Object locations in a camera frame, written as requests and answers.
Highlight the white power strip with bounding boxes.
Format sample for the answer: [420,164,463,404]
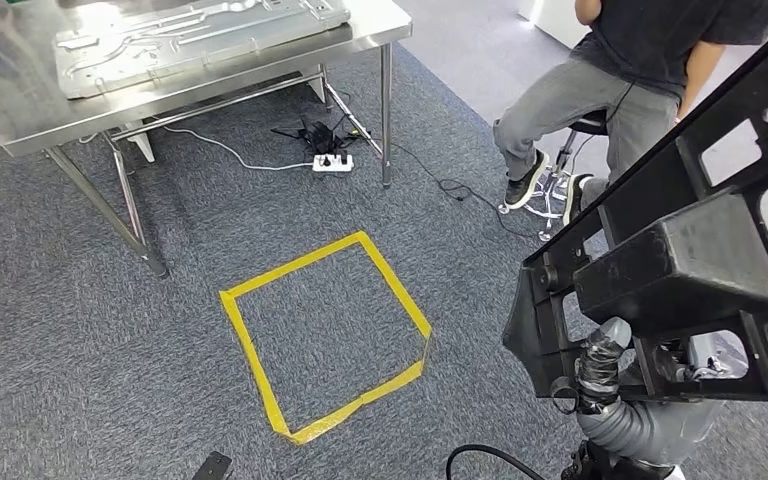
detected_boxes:
[312,153,355,174]

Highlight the person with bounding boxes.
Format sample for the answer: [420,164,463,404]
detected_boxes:
[493,0,768,230]

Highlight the stainless steel workbench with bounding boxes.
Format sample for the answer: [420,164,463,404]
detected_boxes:
[0,0,415,280]

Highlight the black left wrist camera bracket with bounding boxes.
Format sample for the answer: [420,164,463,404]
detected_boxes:
[191,451,234,480]

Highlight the white cabinet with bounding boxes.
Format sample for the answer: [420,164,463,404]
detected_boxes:
[516,0,591,51]

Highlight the stamped sheet metal panel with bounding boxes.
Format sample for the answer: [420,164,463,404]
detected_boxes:
[52,0,352,101]

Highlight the black floor cable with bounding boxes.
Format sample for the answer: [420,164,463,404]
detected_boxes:
[390,142,538,241]

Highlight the black power adapters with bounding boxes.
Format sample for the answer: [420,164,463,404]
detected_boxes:
[271,117,367,158]

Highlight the white power cable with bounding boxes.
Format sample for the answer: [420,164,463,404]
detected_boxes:
[79,124,316,172]

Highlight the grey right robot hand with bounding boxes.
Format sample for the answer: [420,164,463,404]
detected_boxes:
[576,317,750,460]

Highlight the black plastic plate part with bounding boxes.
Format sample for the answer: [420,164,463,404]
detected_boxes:
[501,9,768,405]

